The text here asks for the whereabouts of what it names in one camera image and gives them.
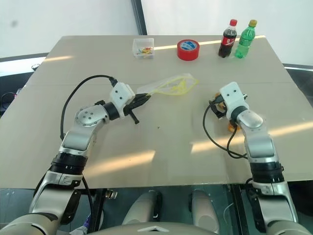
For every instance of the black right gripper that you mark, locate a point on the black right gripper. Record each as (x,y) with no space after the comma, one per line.
(218,110)

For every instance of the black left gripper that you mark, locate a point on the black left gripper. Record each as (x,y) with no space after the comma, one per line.
(130,107)

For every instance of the orange snack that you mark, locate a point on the orange snack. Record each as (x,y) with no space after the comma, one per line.
(231,127)
(221,106)

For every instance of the clear plastic bag yellow print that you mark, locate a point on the clear plastic bag yellow print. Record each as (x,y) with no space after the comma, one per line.
(176,85)

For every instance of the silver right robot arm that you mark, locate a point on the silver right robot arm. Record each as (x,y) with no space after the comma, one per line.
(256,144)

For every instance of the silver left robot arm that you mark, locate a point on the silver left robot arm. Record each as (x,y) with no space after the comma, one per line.
(83,118)

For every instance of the clear box of colourful bits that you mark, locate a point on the clear box of colourful bits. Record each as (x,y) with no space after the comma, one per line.
(143,49)

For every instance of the red tape roll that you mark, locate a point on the red tape roll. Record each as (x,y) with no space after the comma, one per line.
(188,50)

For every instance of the cola bottle red cap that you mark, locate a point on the cola bottle red cap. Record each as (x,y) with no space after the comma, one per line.
(227,40)

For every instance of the green bottle yellow cap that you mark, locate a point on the green bottle yellow cap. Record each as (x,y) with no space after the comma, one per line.
(244,41)

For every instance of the dark window pillar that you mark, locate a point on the dark window pillar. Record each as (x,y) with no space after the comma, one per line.
(139,17)

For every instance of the grey rounded robot leg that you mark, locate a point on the grey rounded robot leg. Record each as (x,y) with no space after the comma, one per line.
(144,210)
(204,210)

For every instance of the grey robot torso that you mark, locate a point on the grey robot torso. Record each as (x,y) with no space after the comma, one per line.
(149,229)

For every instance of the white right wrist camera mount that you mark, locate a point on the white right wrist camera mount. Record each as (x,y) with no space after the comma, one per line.
(232,96)

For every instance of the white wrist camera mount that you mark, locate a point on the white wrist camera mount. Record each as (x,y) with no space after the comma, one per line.
(232,96)
(119,94)

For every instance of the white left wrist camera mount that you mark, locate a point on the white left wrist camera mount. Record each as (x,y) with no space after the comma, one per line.
(119,94)

